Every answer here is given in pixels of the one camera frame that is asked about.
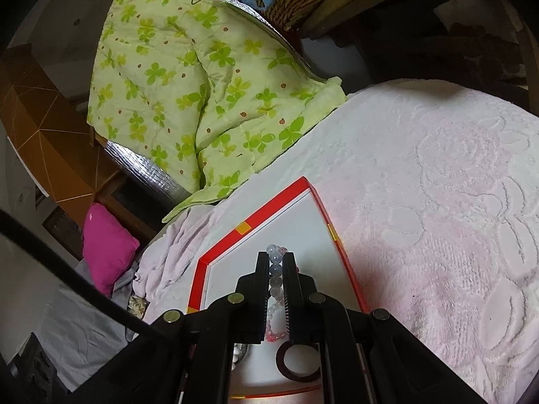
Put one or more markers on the black box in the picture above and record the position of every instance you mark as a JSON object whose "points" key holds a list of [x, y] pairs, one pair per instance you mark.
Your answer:
{"points": [[33, 370]]}

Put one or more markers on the grey bed sheet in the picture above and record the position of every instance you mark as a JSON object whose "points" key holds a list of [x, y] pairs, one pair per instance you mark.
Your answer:
{"points": [[75, 324]]}

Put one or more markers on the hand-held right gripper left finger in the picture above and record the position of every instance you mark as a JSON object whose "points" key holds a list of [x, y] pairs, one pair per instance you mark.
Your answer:
{"points": [[266, 286]]}

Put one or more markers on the pale pink bedspread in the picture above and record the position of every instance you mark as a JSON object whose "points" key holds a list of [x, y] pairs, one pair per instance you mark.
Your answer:
{"points": [[421, 176]]}

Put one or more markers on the green clover print quilt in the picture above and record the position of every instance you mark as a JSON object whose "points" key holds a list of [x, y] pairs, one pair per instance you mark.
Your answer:
{"points": [[168, 92]]}

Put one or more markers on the small patterned cloth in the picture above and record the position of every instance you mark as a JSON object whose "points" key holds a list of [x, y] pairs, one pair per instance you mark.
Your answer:
{"points": [[137, 306]]}

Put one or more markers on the orange wooden cabinet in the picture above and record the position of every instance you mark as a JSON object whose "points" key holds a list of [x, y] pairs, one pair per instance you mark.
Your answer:
{"points": [[42, 134]]}

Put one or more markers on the pink pillow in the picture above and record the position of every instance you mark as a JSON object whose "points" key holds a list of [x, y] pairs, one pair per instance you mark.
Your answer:
{"points": [[105, 248]]}

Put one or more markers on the wooden bed frame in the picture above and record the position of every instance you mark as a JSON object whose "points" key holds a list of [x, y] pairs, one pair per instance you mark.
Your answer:
{"points": [[126, 206]]}

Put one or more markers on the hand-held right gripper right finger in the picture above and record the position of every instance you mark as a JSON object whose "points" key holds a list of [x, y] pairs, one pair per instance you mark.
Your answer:
{"points": [[294, 303]]}

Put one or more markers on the red-rimmed white tray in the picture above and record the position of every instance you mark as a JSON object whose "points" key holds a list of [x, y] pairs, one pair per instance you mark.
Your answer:
{"points": [[294, 227]]}

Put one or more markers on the silver foil mat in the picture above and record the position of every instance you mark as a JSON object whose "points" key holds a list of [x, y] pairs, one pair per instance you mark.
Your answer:
{"points": [[156, 168]]}

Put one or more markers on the dark maroon bangle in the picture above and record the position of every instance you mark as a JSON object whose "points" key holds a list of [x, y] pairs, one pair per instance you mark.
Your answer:
{"points": [[283, 366]]}

